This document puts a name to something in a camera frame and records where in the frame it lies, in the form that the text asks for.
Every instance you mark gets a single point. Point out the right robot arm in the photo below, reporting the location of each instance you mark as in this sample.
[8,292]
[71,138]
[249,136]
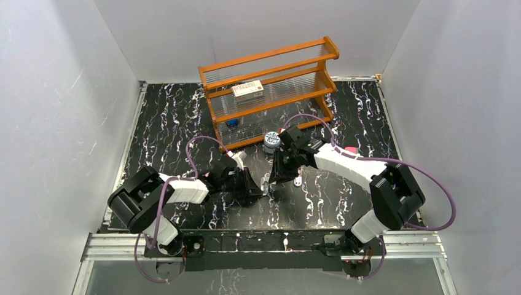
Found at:
[394,192]

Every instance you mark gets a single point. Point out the white red staple box on shelf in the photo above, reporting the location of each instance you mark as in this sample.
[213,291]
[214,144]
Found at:
[248,90]

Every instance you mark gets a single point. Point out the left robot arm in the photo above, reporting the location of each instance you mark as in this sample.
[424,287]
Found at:
[138,203]

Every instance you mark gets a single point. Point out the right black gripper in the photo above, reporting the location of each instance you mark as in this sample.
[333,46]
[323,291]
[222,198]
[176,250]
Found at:
[279,173]

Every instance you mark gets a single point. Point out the white stapler part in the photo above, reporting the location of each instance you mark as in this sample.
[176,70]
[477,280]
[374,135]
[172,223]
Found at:
[265,184]

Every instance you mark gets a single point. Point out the round patterned tape roll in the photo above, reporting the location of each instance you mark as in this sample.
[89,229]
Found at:
[271,142]

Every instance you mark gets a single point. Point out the black base bar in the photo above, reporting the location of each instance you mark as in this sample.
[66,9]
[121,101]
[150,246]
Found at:
[277,249]

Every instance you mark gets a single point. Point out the aluminium rail frame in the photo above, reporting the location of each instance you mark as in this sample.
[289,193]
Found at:
[400,245]

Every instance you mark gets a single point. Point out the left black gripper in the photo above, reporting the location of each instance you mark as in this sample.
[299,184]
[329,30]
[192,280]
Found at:
[246,181]

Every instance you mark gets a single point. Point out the pink tape measure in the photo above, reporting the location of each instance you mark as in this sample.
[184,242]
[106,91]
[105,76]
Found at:
[352,150]

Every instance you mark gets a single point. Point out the orange wooden shelf rack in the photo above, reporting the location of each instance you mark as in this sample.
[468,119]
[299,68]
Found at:
[295,81]

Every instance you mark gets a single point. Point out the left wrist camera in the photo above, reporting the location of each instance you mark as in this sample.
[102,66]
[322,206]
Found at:
[238,157]

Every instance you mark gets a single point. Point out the small blue object on shelf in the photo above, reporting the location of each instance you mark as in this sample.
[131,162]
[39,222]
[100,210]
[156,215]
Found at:
[232,122]

